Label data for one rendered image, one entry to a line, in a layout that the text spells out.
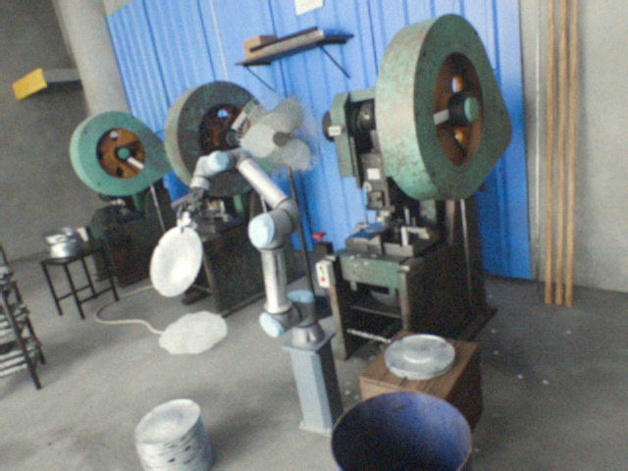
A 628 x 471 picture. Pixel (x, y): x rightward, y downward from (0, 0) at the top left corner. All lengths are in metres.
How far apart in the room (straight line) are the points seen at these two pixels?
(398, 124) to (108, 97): 5.54
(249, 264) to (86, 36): 4.31
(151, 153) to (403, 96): 3.57
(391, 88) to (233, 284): 2.31
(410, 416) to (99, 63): 6.23
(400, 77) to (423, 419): 1.28
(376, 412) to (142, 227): 3.97
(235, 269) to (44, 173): 5.15
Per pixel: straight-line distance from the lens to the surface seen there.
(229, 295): 3.72
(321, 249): 2.57
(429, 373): 1.92
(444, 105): 2.16
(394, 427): 1.74
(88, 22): 7.15
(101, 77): 7.02
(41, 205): 8.32
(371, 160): 2.40
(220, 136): 3.34
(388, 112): 1.91
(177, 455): 2.18
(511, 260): 3.58
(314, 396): 2.18
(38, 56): 8.58
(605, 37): 3.20
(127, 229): 5.13
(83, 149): 4.74
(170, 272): 1.93
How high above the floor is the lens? 1.46
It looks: 16 degrees down
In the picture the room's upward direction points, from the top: 10 degrees counter-clockwise
